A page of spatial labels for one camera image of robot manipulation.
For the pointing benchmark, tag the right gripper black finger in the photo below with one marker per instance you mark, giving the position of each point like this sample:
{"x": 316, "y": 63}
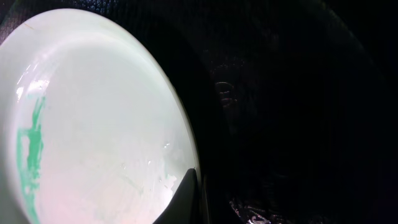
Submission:
{"x": 184, "y": 205}

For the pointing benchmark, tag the mint green plate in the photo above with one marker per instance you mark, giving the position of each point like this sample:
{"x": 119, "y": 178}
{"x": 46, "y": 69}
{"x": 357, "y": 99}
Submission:
{"x": 92, "y": 130}

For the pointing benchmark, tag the round black serving tray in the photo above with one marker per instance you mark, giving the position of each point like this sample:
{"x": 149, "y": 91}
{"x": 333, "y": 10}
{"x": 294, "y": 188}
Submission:
{"x": 293, "y": 103}

